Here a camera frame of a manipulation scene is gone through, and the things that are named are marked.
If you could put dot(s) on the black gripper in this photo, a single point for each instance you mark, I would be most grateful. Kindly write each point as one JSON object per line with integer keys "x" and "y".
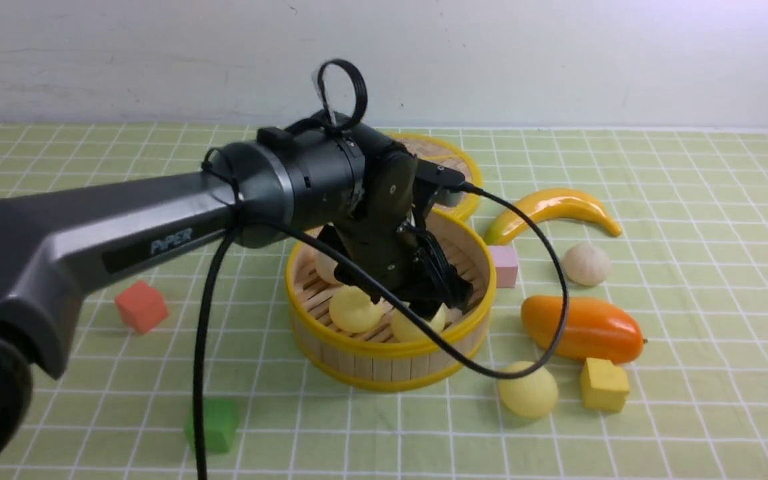
{"x": 403, "y": 257}

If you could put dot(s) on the white steamed bun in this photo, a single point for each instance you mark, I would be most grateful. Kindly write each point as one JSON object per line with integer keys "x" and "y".
{"x": 325, "y": 268}

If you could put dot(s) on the yellow bun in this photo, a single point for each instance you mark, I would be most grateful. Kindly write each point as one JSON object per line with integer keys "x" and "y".
{"x": 404, "y": 330}
{"x": 352, "y": 310}
{"x": 532, "y": 396}

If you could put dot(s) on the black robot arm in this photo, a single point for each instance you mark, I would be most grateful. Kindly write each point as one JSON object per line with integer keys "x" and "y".
{"x": 365, "y": 191}

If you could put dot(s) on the woven bamboo steamer lid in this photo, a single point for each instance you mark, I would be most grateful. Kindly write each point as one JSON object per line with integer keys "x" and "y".
{"x": 448, "y": 155}

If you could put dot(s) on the pink foam cube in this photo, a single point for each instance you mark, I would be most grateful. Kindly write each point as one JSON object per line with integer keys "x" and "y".
{"x": 506, "y": 265}

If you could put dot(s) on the yellow toy banana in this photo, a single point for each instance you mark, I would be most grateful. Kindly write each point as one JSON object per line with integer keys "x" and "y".
{"x": 548, "y": 205}

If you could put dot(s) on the orange toy mango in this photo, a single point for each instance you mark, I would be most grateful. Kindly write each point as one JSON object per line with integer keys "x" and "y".
{"x": 594, "y": 328}

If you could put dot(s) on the green foam cube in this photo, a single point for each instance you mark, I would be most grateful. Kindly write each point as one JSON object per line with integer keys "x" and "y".
{"x": 220, "y": 422}

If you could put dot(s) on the red foam cube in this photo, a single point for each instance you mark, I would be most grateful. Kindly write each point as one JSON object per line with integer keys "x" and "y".
{"x": 141, "y": 307}

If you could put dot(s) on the yellow foam cube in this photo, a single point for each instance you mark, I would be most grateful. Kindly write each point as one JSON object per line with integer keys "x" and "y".
{"x": 604, "y": 386}

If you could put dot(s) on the green checkered tablecloth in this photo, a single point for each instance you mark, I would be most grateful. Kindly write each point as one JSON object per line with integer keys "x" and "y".
{"x": 691, "y": 267}

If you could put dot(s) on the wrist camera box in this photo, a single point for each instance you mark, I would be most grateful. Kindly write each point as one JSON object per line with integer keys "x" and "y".
{"x": 438, "y": 184}

